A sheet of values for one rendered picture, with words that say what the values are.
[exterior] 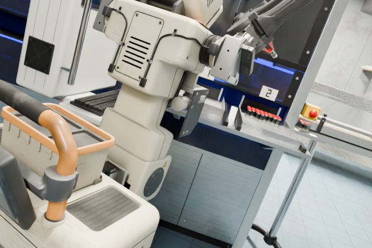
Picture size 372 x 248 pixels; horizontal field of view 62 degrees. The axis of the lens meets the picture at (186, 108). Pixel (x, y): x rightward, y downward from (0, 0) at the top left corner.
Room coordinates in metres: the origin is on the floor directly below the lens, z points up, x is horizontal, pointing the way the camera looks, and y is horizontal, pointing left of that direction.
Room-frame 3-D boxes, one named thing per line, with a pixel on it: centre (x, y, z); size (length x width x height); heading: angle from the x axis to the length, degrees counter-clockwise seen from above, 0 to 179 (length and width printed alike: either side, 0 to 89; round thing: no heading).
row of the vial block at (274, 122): (1.56, -0.39, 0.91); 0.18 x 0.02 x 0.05; 87
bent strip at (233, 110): (1.34, -0.21, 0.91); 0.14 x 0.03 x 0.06; 177
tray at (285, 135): (1.45, -0.38, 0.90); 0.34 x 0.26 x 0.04; 177
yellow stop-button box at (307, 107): (1.67, -0.64, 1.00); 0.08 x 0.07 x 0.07; 178
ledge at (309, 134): (1.71, -0.66, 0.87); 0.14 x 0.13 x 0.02; 178
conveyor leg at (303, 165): (1.80, -0.78, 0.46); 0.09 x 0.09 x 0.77; 88
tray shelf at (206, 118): (1.49, -0.21, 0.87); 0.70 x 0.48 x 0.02; 88
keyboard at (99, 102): (1.30, 0.32, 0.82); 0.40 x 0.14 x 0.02; 168
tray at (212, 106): (1.57, -0.05, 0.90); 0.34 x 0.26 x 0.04; 178
